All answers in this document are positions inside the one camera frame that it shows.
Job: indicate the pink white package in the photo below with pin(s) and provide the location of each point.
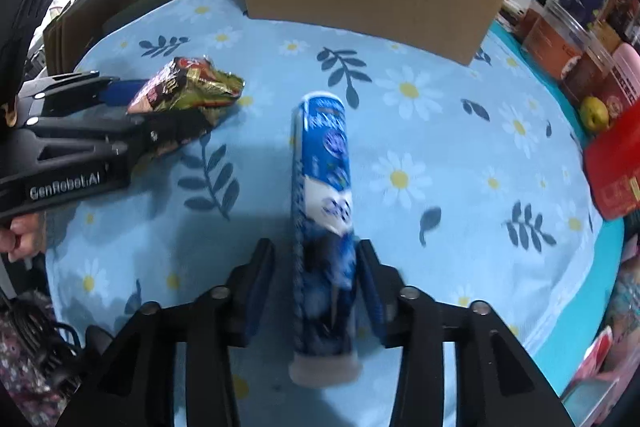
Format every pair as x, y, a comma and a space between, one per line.
595, 357

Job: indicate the red canister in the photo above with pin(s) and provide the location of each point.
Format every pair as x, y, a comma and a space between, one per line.
615, 167

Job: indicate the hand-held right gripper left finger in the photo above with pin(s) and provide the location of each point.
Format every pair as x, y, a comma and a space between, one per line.
255, 287

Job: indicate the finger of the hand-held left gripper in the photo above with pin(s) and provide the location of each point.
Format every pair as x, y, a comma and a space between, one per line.
165, 132
120, 92

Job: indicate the yellow green apple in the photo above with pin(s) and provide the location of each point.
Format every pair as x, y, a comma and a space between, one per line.
595, 113

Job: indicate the green brown snack packet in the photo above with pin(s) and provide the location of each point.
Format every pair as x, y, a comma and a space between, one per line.
190, 84

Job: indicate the blue white tube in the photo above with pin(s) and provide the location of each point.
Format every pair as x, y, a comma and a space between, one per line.
322, 187

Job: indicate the person's floral clothing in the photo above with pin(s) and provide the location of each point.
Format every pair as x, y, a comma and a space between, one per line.
25, 372

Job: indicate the flat cardboard sheets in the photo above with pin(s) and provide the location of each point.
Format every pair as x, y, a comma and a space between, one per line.
85, 22

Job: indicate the person's left hand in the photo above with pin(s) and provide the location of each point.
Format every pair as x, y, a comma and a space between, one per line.
22, 237

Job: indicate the jar brown contents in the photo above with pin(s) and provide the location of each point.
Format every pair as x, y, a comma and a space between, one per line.
585, 72

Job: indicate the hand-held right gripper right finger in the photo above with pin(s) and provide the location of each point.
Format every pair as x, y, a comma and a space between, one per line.
372, 292

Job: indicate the dark green chair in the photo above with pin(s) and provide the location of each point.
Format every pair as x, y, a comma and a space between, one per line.
135, 12

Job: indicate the pink bottle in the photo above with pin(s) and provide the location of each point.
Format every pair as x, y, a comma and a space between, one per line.
625, 72

